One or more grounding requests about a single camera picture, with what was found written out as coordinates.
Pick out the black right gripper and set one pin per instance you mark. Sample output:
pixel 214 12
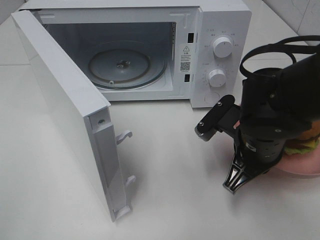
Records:
pixel 254 155

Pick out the pink round plate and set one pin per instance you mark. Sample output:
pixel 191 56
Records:
pixel 297 164

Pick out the burger with lettuce and cheese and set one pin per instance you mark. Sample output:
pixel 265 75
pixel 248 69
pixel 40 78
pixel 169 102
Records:
pixel 306 143

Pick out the white round door button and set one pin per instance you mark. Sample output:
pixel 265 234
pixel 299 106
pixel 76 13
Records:
pixel 211 98

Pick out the white microwave door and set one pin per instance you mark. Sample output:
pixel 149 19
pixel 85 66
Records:
pixel 80 111

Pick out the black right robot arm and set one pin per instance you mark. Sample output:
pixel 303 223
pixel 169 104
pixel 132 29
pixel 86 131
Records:
pixel 269 116

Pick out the lower white round knob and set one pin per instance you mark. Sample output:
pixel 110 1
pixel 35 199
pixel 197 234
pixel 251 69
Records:
pixel 216 78

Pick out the white round knob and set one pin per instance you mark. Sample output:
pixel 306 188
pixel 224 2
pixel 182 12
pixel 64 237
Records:
pixel 222 46
pixel 216 78

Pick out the upper white round knob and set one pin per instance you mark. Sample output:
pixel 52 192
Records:
pixel 222 46

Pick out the white microwave oven body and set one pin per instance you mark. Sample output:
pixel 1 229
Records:
pixel 84 28

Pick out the white warning label sticker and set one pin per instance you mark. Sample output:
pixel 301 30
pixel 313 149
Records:
pixel 185 57

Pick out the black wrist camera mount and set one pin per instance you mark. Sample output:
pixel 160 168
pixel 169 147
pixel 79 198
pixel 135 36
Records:
pixel 221 118

